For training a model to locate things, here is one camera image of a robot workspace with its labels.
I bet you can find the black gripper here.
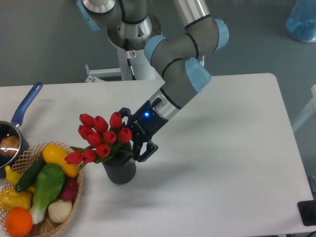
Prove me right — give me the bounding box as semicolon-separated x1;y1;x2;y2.
119;99;168;163

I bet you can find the red tulip bouquet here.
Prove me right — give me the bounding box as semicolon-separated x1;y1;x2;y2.
65;112;133;169

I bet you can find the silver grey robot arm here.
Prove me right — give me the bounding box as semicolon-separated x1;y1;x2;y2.
77;0;229;164

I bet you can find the dark grey ribbed vase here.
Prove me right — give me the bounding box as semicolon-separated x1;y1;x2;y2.
102;151;136;185

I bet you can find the yellow squash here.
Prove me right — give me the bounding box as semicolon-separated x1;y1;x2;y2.
42;144;79;178

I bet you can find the purple red onion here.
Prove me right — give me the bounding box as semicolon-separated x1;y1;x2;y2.
61;178;79;201

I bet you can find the green bok choy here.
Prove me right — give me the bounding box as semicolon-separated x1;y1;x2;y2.
29;163;65;225

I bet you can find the woven wicker basket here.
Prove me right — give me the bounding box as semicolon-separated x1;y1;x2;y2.
0;141;84;237

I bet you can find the white garlic bulb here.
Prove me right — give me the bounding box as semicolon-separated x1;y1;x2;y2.
48;199;72;223

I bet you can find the green cucumber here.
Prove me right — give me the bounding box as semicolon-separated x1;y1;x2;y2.
15;156;46;192

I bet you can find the brown bread roll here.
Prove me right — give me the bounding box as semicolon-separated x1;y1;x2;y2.
0;136;20;158

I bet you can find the yellow banana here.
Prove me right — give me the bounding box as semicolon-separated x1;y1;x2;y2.
5;165;22;186

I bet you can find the yellow bell pepper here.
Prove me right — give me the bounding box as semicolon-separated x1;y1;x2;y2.
0;188;33;212

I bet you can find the orange fruit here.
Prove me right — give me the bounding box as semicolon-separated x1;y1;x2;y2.
5;208;33;237

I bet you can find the black device at edge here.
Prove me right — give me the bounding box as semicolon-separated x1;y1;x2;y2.
297;200;316;226

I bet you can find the blue translucent container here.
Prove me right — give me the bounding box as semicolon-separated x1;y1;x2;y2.
285;0;316;42

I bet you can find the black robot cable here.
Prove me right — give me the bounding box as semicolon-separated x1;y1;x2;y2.
125;40;137;81

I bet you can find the blue handled saucepan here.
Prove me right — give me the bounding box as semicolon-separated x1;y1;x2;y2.
0;82;43;178

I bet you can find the white frame at right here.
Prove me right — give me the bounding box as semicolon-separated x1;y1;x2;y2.
292;84;316;133

